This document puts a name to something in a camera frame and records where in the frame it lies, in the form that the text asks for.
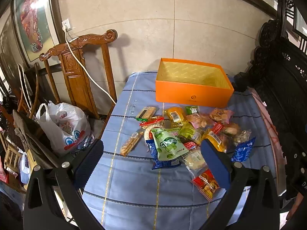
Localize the white wall socket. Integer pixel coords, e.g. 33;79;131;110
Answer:
62;19;72;32

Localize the white power cable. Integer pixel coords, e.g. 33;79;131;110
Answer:
62;26;117;105

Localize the red framed painting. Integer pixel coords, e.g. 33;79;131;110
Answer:
11;0;59;66

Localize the green pea snack bag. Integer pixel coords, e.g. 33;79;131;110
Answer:
151;128;189;161

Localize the yellow cake packet with barcode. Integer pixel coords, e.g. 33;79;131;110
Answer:
164;106;185;128

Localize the clear bag brown pastry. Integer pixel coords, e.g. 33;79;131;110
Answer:
222;123;252;146

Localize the long biscuit stick packet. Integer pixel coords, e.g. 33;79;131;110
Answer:
120;131;144;157

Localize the pink cookie bag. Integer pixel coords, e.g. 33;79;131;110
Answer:
186;113;216;129
209;108;234;124

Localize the red sausage stick packet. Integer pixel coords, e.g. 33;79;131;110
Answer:
139;116;164;128

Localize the dark carved wooden furniture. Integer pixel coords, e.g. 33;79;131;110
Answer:
233;0;306;200

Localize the clear bag of wafers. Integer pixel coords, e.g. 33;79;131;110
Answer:
181;148;207;173

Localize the red patterned snack bag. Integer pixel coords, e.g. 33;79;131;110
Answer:
191;169;220;201

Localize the carved brown wooden chair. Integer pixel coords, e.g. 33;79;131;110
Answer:
39;29;118;138

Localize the blue snack packet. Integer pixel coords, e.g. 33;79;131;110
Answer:
146;139;182;170
231;137;256;163

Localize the white plastic shopping bag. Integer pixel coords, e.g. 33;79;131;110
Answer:
35;101;94;157

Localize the cracker packet green end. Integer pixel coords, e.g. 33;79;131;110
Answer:
135;106;157;122

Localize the blue checked tablecloth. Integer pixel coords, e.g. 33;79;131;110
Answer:
82;71;276;230

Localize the yellow green snack packet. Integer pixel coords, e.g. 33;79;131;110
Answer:
178;122;205;145

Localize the orange cardboard box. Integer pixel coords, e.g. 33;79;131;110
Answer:
156;58;234;108

